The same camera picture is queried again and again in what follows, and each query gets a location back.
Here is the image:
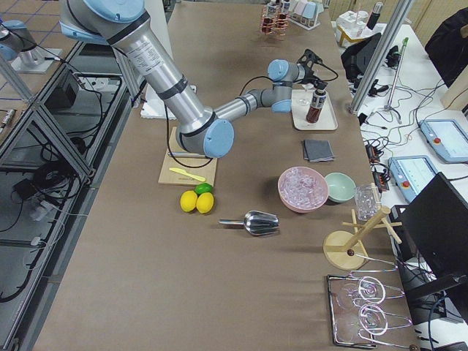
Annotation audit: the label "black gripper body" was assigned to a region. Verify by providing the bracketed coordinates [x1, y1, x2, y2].
[296, 49, 322, 85]

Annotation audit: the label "copper wire bottle basket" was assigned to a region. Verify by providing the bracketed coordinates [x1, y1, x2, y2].
[260, 0, 290, 37]

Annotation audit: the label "tea bottle white cap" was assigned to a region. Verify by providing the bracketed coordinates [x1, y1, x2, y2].
[263, 0, 277, 25]

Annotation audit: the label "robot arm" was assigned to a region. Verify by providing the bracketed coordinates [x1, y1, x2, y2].
[60, 0, 327, 158]

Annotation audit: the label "clear wine glass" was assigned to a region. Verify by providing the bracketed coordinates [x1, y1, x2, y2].
[298, 83, 313, 106]

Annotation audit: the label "cream rabbit tray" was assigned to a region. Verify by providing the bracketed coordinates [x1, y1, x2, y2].
[291, 89, 338, 131]

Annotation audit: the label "white cup drying rack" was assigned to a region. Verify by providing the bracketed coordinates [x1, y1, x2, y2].
[289, 0, 324, 31]

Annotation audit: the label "grey folded cloth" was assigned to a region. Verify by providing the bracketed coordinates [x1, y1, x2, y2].
[303, 140, 335, 162]

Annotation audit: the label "black thermos bottle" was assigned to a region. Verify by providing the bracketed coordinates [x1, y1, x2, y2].
[366, 1, 384, 30]

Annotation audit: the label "black usb hub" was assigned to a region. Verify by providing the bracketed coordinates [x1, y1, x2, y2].
[365, 144, 382, 162]
[372, 170, 391, 193]

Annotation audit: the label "metal rod with green tip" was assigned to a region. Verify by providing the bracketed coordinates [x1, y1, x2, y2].
[384, 37, 409, 112]

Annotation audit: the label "clear ice cubes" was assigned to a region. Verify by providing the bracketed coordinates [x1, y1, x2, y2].
[279, 168, 328, 210]

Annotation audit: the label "green bowl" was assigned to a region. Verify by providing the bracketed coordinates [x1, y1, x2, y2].
[325, 173, 356, 203]

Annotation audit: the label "pink bowl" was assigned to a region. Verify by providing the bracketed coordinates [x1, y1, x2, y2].
[277, 167, 328, 214]

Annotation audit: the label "glass mug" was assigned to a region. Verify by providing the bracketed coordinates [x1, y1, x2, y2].
[355, 184, 380, 221]

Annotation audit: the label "teach pendant tablet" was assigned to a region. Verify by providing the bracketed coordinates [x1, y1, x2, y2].
[420, 119, 467, 163]
[388, 155, 438, 203]

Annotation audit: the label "metal ice scoop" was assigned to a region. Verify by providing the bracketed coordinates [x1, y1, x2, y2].
[219, 211, 279, 236]

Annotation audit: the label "green lime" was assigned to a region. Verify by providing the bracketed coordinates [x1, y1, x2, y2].
[195, 183, 213, 195]

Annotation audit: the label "bamboo cutting board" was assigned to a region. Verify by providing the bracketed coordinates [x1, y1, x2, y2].
[157, 126, 219, 186]

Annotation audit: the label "yellow plastic knife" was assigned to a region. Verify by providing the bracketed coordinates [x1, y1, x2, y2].
[169, 167, 206, 183]

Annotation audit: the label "steel muddler black tip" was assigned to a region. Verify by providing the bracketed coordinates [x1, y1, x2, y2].
[167, 152, 206, 159]

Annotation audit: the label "yellow lemon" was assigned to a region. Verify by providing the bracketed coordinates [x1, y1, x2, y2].
[179, 190, 198, 213]
[196, 192, 214, 214]

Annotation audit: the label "wooden mug tree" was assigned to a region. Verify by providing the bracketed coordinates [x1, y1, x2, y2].
[322, 206, 402, 271]

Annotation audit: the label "black monitor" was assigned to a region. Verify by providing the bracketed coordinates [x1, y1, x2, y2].
[400, 171, 468, 293]

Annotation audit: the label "hanging wine glass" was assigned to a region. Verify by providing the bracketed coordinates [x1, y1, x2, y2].
[337, 276, 385, 308]
[335, 306, 388, 343]

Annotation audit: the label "aluminium frame post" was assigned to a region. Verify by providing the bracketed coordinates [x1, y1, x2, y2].
[349, 0, 415, 116]

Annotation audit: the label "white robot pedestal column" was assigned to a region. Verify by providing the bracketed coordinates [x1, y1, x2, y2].
[145, 0, 173, 58]

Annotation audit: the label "black wire glass rack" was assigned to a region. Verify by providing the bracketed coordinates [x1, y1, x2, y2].
[326, 259, 418, 350]

